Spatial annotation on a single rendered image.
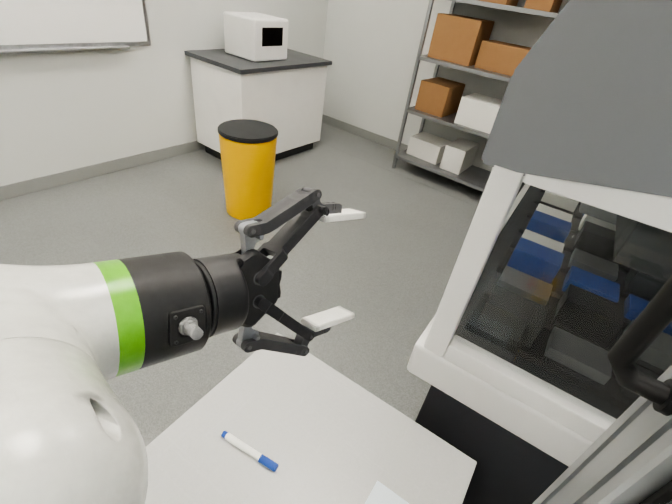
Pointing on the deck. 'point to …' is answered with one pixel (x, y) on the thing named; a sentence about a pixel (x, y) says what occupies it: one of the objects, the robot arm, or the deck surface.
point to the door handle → (651, 319)
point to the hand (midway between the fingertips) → (346, 265)
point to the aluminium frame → (621, 462)
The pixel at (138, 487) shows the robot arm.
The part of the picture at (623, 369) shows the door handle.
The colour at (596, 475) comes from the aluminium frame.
